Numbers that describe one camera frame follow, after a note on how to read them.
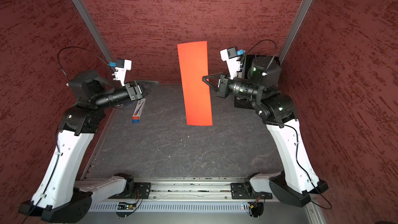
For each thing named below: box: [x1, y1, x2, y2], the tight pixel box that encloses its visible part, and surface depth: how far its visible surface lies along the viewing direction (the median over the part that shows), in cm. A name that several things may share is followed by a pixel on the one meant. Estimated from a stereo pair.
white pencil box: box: [131, 98, 147, 124], surface depth 102 cm
